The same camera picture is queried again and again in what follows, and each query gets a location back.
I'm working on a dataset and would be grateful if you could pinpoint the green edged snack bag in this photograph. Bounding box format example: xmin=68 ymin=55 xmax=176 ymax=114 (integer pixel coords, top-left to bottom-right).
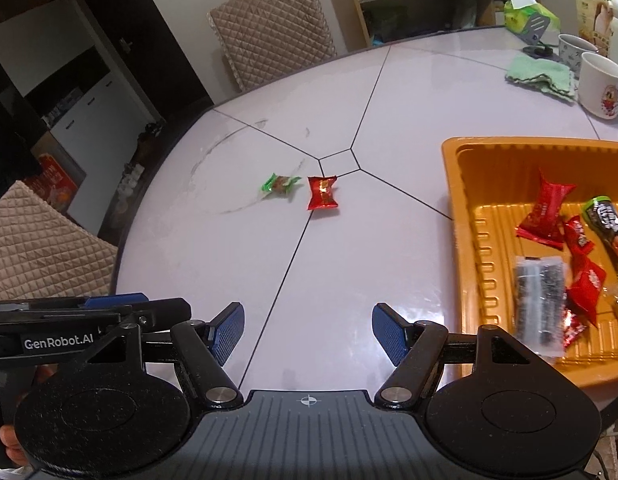
xmin=582 ymin=196 xmax=618 ymax=274

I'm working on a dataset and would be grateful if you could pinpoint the quilted beige chair near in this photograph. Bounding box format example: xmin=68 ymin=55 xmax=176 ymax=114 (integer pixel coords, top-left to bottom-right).
xmin=0 ymin=181 xmax=117 ymax=301

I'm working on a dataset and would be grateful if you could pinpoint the green tissue pack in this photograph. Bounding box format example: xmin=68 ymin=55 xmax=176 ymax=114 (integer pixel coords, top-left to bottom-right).
xmin=504 ymin=0 xmax=560 ymax=41

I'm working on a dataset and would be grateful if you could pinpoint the large red snack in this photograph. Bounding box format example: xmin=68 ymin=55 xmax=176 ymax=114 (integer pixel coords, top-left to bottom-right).
xmin=515 ymin=172 xmax=577 ymax=250

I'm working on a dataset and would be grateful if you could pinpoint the small red foil packet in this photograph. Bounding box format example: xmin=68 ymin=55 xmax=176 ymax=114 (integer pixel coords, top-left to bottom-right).
xmin=307 ymin=176 xmax=338 ymax=211

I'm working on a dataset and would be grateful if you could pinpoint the person left hand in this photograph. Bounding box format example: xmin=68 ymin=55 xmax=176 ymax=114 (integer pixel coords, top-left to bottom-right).
xmin=0 ymin=364 xmax=58 ymax=466

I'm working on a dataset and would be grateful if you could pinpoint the quilted beige chair back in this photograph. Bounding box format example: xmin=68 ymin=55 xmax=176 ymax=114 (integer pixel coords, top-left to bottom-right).
xmin=207 ymin=0 xmax=337 ymax=92

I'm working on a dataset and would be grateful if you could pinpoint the red gift box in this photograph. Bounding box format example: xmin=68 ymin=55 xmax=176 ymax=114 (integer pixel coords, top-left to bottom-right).
xmin=24 ymin=154 xmax=78 ymax=214

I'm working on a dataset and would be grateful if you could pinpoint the white mug red print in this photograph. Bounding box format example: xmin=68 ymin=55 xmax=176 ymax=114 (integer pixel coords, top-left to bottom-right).
xmin=578 ymin=52 xmax=618 ymax=120

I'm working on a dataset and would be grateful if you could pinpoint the wooden shelf unit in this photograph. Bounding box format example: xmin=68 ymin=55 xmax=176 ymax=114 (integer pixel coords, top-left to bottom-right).
xmin=331 ymin=0 xmax=506 ymax=53

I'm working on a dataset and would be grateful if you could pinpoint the white cabinet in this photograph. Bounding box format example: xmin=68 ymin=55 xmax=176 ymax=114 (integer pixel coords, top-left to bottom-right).
xmin=0 ymin=0 xmax=163 ymax=233

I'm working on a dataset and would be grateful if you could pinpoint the bright red snack packet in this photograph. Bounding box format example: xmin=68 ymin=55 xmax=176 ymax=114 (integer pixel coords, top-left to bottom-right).
xmin=567 ymin=255 xmax=607 ymax=326

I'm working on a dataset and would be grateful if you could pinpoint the patterned white mug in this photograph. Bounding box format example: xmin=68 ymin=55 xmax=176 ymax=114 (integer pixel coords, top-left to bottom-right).
xmin=558 ymin=34 xmax=600 ymax=79

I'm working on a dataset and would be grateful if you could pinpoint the grey phone stand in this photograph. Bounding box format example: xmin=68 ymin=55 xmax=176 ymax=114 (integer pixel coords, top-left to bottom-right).
xmin=518 ymin=12 xmax=554 ymax=58

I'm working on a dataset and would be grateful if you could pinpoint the walnut drink box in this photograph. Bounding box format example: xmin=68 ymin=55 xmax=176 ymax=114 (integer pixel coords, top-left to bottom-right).
xmin=576 ymin=0 xmax=618 ymax=63

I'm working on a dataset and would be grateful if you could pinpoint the silver clear snack bag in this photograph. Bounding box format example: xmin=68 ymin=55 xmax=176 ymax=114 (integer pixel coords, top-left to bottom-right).
xmin=514 ymin=256 xmax=566 ymax=360

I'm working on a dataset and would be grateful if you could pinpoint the green cloth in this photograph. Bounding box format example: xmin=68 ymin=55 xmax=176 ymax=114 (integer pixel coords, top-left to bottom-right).
xmin=505 ymin=54 xmax=576 ymax=103

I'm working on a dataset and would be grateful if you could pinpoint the quilted beige chair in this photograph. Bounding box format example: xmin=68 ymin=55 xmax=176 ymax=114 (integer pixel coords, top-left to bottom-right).
xmin=0 ymin=181 xmax=117 ymax=301
xmin=207 ymin=0 xmax=337 ymax=92

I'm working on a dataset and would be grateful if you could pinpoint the orange plastic tray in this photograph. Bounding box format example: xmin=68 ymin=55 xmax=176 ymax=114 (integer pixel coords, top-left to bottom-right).
xmin=440 ymin=135 xmax=618 ymax=391

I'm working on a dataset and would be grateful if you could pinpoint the dark red candy packet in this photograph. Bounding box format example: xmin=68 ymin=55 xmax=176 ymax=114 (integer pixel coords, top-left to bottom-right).
xmin=563 ymin=308 xmax=588 ymax=349

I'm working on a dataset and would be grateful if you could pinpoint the red spicy snack packet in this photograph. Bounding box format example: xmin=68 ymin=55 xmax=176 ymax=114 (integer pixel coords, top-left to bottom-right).
xmin=563 ymin=214 xmax=594 ymax=259

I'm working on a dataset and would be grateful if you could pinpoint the green wrapped candy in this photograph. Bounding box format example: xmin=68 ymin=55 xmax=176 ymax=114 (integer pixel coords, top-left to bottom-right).
xmin=260 ymin=174 xmax=300 ymax=197

